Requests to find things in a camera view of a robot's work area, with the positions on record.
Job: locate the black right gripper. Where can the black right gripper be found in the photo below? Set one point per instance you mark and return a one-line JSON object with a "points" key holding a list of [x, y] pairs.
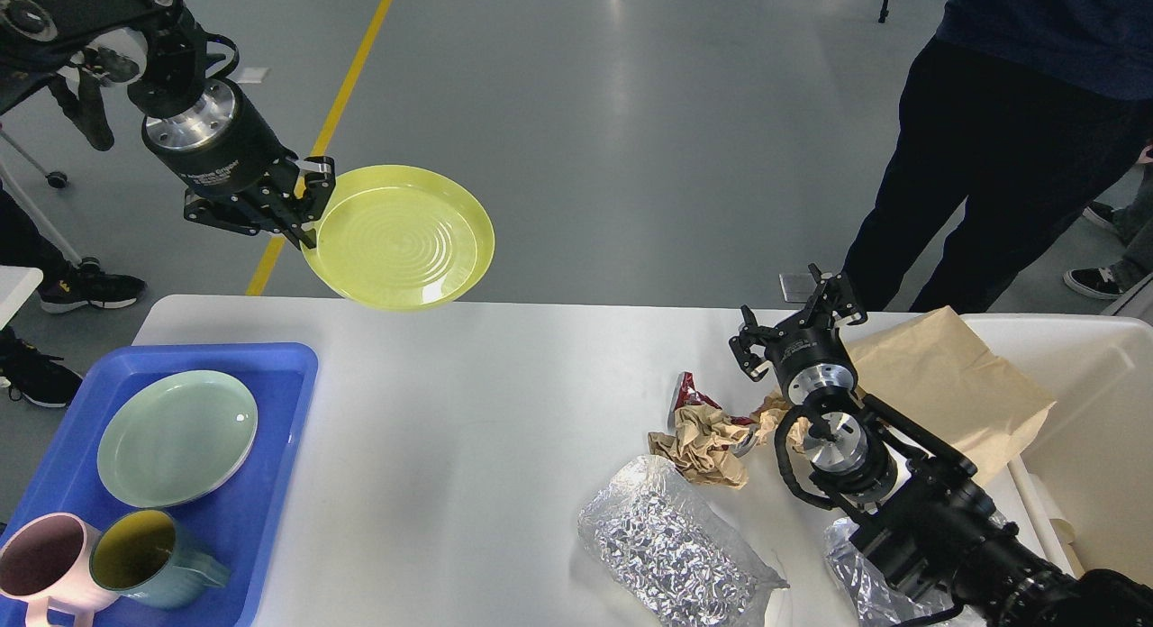
{"points": [[807, 355]]}

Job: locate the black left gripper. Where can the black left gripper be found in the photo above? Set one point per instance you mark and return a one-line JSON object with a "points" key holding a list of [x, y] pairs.
{"points": [[222, 146]]}

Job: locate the yellow plastic plate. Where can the yellow plastic plate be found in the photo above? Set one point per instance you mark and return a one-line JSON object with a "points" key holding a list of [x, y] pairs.
{"points": [[401, 238]]}

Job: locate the teal mug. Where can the teal mug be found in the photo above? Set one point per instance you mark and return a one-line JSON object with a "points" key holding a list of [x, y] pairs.
{"points": [[151, 558]]}

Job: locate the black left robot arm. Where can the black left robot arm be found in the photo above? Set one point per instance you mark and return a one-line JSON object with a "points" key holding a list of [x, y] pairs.
{"points": [[68, 46]]}

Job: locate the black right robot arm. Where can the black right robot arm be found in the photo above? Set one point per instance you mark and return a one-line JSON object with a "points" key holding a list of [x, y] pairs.
{"points": [[921, 518]]}

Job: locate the red snack wrapper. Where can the red snack wrapper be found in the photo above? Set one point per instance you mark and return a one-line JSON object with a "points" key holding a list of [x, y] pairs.
{"points": [[691, 408]]}

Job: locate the crumpled brown paper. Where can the crumpled brown paper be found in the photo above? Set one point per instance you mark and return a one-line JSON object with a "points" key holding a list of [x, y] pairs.
{"points": [[714, 458]]}

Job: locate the brown paper bag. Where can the brown paper bag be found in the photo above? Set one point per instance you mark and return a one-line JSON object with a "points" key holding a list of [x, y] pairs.
{"points": [[939, 373]]}

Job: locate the grey rolling chair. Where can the grey rolling chair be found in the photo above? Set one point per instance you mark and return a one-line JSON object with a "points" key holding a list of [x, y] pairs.
{"points": [[54, 179]]}

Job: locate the silver foil bag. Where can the silver foil bag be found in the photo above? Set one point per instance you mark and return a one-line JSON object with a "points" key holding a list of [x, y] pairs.
{"points": [[873, 602], [660, 540]]}

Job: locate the pale green plate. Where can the pale green plate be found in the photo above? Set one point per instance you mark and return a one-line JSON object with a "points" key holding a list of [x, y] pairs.
{"points": [[178, 439]]}

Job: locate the blue plastic tray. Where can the blue plastic tray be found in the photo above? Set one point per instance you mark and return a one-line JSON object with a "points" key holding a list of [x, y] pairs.
{"points": [[238, 522]]}

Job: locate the white plastic bin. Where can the white plastic bin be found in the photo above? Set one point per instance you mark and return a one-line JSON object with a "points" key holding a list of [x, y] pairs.
{"points": [[1092, 455]]}

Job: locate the pink ribbed mug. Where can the pink ribbed mug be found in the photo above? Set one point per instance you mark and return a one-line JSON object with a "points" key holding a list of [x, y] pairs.
{"points": [[45, 566]]}

